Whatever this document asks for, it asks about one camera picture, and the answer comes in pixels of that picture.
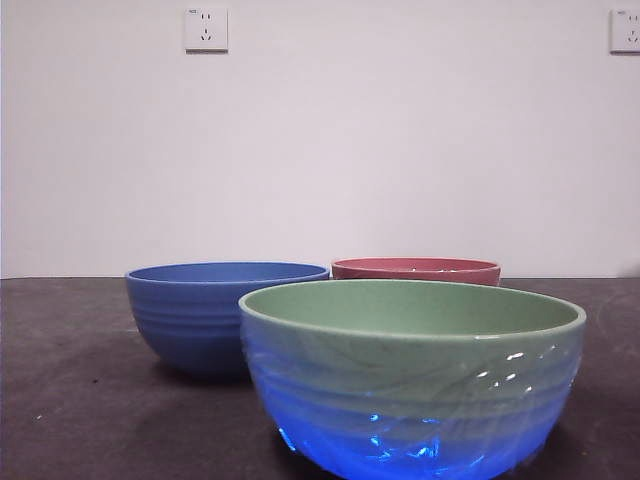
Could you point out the green ribbed bowl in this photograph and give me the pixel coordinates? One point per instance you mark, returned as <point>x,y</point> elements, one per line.
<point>410,360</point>

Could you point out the white wall socket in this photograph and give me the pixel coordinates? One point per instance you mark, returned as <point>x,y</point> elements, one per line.
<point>207,29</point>
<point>626,31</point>

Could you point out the blue ribbed bowl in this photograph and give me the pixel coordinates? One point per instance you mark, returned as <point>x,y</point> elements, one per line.
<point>185,315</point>

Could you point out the red ribbed bowl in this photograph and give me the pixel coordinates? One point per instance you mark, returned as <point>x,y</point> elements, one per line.
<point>415,272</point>

